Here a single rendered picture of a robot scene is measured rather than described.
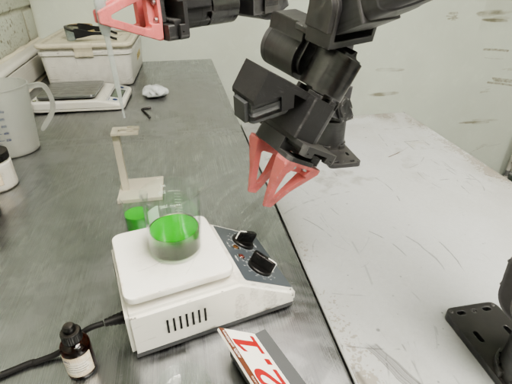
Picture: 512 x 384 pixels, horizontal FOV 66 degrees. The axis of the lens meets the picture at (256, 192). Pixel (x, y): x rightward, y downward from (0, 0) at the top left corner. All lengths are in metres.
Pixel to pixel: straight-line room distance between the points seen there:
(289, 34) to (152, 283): 0.33
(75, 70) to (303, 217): 1.04
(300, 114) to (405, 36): 1.68
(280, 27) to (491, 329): 0.44
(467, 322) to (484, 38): 1.93
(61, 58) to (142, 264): 1.12
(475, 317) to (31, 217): 0.69
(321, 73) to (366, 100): 1.64
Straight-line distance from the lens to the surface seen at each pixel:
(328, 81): 0.47
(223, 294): 0.45
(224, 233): 0.54
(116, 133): 0.72
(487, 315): 0.57
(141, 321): 0.44
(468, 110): 2.45
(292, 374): 0.46
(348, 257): 0.61
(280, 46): 0.51
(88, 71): 1.49
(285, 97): 0.43
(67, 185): 0.85
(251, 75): 0.42
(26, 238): 0.73
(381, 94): 2.13
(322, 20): 0.44
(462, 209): 0.79
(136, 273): 0.46
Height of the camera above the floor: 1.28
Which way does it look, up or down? 31 degrees down
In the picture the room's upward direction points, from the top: straight up
